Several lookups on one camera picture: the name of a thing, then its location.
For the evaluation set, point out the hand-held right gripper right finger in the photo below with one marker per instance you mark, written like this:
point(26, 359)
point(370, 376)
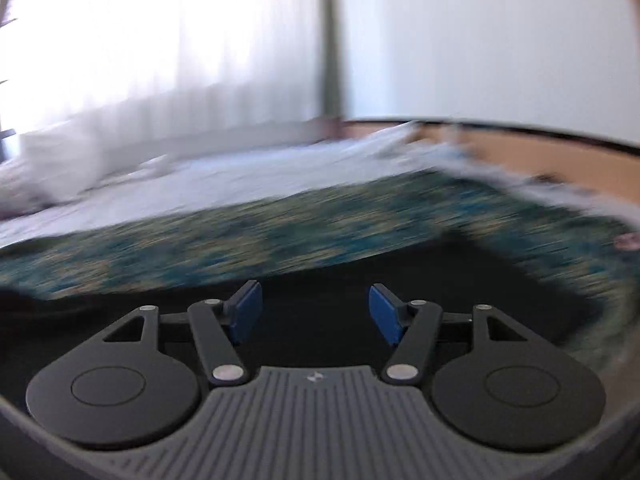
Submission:
point(384, 311)

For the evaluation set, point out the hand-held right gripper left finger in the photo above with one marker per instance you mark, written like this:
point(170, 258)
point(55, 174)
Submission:
point(248, 310)

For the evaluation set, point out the black pants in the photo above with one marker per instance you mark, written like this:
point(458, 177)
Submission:
point(310, 310)

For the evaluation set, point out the teal patterned blanket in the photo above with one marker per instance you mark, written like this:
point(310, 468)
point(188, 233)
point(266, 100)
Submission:
point(300, 230)

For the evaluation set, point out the white bedsheet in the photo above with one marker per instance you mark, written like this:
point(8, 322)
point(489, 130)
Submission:
point(225, 180)

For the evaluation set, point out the white pillow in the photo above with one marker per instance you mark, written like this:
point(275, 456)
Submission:
point(65, 160)

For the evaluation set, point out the green curtain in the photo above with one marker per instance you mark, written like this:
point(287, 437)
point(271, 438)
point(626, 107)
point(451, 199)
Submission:
point(332, 35)

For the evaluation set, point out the white sheer curtain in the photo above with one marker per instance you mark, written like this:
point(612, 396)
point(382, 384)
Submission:
point(165, 35)

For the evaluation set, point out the wooden bed frame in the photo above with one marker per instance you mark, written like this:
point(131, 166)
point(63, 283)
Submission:
point(550, 160)

